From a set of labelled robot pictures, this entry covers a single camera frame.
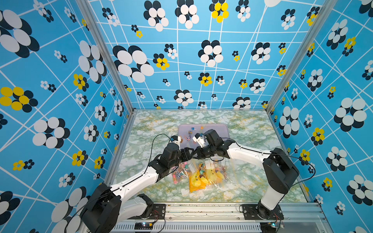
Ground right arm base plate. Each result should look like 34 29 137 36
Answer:
239 204 284 221

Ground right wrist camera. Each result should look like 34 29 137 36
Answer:
193 133 207 148

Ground aluminium front rail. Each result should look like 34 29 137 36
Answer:
109 201 332 233

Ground clear ziploc bag of lollipops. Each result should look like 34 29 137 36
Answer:
173 161 203 184

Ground lilac plastic tray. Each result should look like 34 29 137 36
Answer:
178 124 230 149

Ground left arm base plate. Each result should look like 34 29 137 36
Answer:
129 203 166 220

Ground controller board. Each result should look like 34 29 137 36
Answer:
135 222 153 231
260 222 277 233

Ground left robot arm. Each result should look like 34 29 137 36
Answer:
80 143 194 233

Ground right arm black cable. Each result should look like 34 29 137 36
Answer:
230 138 317 199

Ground left controller board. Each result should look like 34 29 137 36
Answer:
135 222 153 231

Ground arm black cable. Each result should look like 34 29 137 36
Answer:
150 133 173 167
230 138 317 199

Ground right controller board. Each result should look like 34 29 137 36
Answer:
260 222 277 233

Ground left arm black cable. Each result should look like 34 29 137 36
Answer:
150 133 173 167

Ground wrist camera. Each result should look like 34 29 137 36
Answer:
193 133 207 148
171 136 182 143

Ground pile of candies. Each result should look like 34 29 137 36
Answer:
179 125 204 143

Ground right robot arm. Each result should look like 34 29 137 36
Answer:
193 130 299 219

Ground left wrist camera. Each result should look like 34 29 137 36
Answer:
171 136 182 143

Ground yellow duck ziploc bag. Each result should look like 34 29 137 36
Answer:
205 159 235 189
188 163 209 193

